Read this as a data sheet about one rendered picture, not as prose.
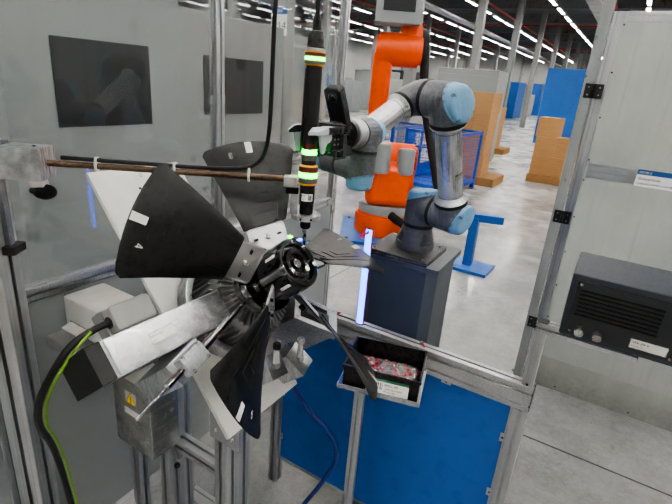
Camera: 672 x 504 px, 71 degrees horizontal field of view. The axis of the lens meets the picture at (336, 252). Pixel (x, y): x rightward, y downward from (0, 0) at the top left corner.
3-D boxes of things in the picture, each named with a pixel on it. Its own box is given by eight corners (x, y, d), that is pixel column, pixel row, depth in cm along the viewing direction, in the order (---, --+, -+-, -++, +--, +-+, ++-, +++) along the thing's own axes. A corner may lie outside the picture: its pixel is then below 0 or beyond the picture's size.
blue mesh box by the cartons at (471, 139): (396, 188, 775) (403, 127, 742) (428, 179, 874) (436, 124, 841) (446, 198, 730) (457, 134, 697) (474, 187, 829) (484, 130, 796)
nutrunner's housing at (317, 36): (296, 230, 111) (308, 13, 95) (297, 225, 115) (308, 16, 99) (313, 230, 111) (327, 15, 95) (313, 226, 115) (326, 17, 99)
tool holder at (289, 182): (281, 221, 108) (283, 178, 105) (283, 212, 115) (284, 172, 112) (320, 223, 109) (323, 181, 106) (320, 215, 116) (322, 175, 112)
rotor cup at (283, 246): (226, 278, 105) (261, 254, 97) (257, 245, 116) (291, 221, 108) (268, 325, 108) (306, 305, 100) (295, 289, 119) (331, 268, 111)
